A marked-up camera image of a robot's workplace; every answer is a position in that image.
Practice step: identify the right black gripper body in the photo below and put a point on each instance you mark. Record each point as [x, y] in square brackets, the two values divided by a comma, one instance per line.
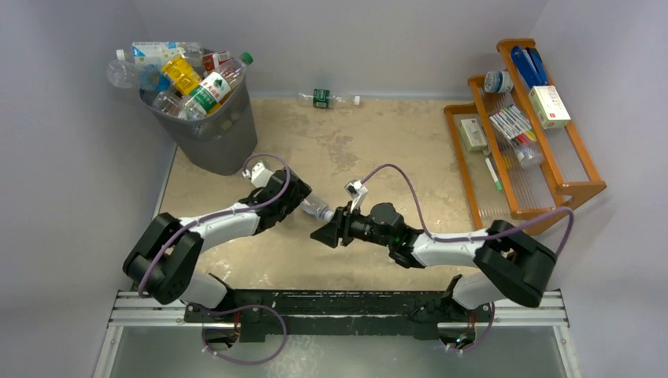
[343, 226]

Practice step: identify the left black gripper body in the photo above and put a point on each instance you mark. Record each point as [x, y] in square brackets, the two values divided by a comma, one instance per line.
[298, 194]

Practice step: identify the green label clear bottle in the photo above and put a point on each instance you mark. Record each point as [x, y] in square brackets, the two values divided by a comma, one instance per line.
[320, 98]

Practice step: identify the green white label bottle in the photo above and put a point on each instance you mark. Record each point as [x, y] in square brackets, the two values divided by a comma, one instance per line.
[216, 87]

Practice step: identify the clear bottle white cap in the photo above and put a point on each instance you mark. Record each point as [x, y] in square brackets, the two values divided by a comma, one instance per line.
[169, 102]

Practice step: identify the amber tea bottle red label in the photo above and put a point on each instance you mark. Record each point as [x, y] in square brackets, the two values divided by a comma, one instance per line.
[212, 61]

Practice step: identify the yellow plastic bottle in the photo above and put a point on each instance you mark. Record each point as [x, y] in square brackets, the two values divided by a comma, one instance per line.
[181, 74]

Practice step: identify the blue label water bottle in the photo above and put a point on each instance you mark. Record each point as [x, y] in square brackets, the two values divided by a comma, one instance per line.
[160, 53]

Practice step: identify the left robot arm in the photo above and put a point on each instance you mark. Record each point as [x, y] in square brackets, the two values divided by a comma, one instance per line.
[162, 263]

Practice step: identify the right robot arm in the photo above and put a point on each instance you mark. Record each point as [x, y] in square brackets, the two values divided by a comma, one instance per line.
[511, 264]

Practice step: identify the grey mesh waste bin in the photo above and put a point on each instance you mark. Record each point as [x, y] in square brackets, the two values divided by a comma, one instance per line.
[219, 143]

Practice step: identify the white green marker pen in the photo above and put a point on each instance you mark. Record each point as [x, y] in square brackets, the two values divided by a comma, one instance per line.
[493, 173]

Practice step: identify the green white small box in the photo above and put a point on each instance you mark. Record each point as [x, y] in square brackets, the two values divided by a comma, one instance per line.
[473, 136]

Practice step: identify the wooden tiered rack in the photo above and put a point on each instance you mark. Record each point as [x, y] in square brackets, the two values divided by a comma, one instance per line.
[567, 177]

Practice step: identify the small clear jar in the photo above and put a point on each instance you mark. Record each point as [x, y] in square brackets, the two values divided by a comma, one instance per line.
[529, 154]

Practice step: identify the pack of coloured markers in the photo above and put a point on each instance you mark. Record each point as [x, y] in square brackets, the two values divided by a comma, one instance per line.
[513, 126]

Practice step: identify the round tape roll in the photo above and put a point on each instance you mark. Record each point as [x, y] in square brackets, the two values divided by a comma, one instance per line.
[499, 82]

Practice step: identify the white red box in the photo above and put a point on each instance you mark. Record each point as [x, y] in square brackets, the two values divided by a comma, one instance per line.
[548, 107]

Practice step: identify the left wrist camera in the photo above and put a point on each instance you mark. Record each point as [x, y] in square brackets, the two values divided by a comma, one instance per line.
[259, 175]

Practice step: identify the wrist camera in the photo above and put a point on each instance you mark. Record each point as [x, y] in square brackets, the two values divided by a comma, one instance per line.
[259, 175]
[358, 192]

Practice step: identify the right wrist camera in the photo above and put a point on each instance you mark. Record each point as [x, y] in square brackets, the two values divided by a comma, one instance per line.
[358, 192]

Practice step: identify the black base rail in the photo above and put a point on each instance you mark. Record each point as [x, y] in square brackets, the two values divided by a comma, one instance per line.
[257, 314]

